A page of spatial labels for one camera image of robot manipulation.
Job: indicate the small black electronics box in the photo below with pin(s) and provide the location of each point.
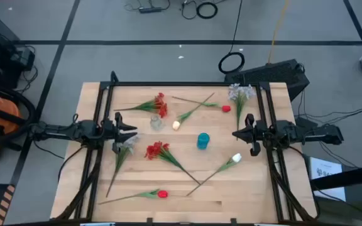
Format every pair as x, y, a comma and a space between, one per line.
22, 58

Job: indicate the teal glass vase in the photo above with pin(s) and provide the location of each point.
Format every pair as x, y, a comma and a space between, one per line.
203, 141

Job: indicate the black power strip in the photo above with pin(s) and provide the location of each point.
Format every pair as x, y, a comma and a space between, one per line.
149, 10

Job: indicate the black computer case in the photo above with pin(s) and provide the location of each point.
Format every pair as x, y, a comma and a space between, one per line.
267, 75

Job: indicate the black metal table frame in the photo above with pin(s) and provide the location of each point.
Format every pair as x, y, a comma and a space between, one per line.
184, 84

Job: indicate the white printed box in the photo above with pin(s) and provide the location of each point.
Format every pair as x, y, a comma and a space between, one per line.
325, 175

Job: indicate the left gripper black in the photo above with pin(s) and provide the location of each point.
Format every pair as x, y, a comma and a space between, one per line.
110, 132

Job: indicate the orange shop vacuum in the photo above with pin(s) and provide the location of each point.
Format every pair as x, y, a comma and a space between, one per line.
2, 116

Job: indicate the red artificial tulip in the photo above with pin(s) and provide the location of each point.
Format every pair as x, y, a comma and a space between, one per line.
162, 194
226, 108

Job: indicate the cream artificial tulip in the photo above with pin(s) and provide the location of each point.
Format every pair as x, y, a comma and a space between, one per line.
176, 125

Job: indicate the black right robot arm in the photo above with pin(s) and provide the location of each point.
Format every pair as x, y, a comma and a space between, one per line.
310, 133

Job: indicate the white artificial flower bunch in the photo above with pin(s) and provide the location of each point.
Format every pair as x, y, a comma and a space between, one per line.
122, 153
240, 94

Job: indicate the clear glass vase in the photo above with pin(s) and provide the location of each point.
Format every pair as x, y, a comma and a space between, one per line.
156, 123

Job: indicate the white artificial tulip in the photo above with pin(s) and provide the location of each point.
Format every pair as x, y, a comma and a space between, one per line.
236, 158

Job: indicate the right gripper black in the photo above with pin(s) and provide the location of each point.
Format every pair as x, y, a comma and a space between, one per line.
258, 133

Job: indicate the black table clamp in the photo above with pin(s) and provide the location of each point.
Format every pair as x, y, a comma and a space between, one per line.
149, 221
233, 221

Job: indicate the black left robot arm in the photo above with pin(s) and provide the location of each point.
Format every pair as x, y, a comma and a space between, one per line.
58, 132

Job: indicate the red artificial flower bunch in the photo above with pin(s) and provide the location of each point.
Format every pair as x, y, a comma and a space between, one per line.
160, 105
156, 150

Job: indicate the black metal beam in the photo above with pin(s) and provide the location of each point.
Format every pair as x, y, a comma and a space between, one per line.
350, 177

